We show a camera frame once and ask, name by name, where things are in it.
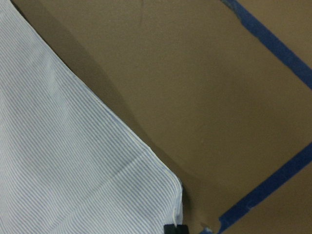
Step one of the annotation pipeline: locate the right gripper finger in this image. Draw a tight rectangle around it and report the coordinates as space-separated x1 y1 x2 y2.
164 224 188 234

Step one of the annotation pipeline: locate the light blue striped shirt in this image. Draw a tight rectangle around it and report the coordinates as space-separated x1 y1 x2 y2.
0 0 183 234

